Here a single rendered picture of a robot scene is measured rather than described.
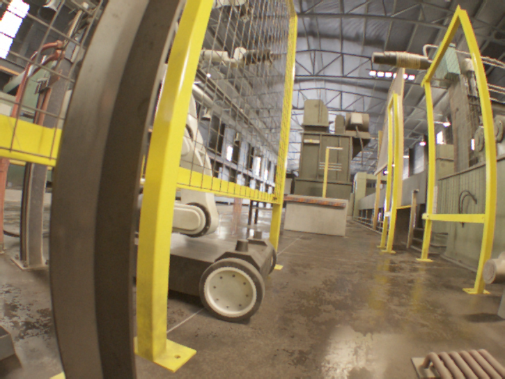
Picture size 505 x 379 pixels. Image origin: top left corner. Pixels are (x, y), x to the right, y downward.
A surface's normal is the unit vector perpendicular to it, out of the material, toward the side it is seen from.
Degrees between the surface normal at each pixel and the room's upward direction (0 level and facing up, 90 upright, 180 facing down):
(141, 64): 90
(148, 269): 90
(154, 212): 90
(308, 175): 90
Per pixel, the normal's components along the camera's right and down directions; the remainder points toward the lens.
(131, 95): -0.30, -0.08
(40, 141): 0.95, 0.09
